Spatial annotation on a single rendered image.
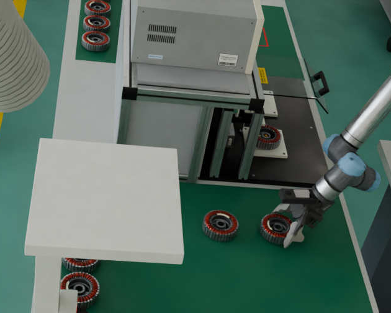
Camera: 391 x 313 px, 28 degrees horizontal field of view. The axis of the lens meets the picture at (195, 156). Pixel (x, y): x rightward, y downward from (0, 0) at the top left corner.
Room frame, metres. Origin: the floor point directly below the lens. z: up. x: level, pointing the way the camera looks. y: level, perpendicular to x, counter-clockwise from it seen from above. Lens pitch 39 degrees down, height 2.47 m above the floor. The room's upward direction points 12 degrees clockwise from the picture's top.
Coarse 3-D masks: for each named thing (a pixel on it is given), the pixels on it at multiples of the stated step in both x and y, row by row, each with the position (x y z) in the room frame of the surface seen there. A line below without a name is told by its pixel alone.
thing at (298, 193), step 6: (282, 192) 1.81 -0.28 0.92; (288, 192) 1.81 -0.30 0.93; (294, 192) 1.82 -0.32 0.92; (300, 192) 1.83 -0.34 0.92; (306, 192) 1.84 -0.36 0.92; (312, 192) 1.84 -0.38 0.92; (282, 198) 1.79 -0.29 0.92; (288, 198) 1.79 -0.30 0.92; (294, 198) 1.80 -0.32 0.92; (300, 198) 1.80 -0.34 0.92; (306, 198) 1.81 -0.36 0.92; (312, 198) 1.82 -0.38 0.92
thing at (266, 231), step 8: (264, 216) 1.84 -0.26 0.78; (272, 216) 1.84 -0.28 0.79; (280, 216) 1.85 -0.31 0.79; (264, 224) 1.80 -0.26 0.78; (272, 224) 1.83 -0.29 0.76; (280, 224) 1.82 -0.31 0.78; (288, 224) 1.82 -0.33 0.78; (264, 232) 1.77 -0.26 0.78; (272, 232) 1.77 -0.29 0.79; (280, 232) 1.79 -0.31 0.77; (272, 240) 1.75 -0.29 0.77; (280, 240) 1.75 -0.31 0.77
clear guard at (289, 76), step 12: (264, 60) 2.31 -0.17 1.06; (276, 60) 2.32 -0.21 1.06; (288, 60) 2.34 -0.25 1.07; (300, 60) 2.35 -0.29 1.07; (276, 72) 2.25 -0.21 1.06; (288, 72) 2.26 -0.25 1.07; (300, 72) 2.28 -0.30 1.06; (312, 72) 2.34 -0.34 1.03; (264, 84) 2.16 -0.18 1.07; (276, 84) 2.17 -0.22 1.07; (288, 84) 2.19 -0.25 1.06; (300, 84) 2.20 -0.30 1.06; (312, 84) 2.22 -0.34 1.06; (288, 96) 2.12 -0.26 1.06; (300, 96) 2.13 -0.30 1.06; (312, 96) 2.15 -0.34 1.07; (324, 108) 2.15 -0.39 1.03
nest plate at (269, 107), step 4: (264, 96) 2.51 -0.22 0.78; (268, 96) 2.52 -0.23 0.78; (272, 96) 2.52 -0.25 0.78; (268, 100) 2.49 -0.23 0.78; (272, 100) 2.50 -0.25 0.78; (264, 104) 2.46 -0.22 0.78; (268, 104) 2.46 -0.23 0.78; (272, 104) 2.47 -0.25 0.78; (264, 108) 2.43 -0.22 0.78; (268, 108) 2.44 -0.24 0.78; (272, 108) 2.44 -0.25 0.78; (264, 112) 2.40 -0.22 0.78; (268, 112) 2.41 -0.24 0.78; (272, 112) 2.41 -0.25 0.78; (276, 112) 2.42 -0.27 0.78; (272, 116) 2.41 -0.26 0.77; (276, 116) 2.41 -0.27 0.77
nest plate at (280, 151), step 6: (246, 132) 2.26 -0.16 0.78; (282, 138) 2.27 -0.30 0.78; (282, 144) 2.23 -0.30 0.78; (258, 150) 2.17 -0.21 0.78; (264, 150) 2.18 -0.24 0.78; (270, 150) 2.18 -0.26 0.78; (276, 150) 2.19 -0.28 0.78; (282, 150) 2.20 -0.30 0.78; (270, 156) 2.16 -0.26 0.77; (276, 156) 2.16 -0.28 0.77; (282, 156) 2.17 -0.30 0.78
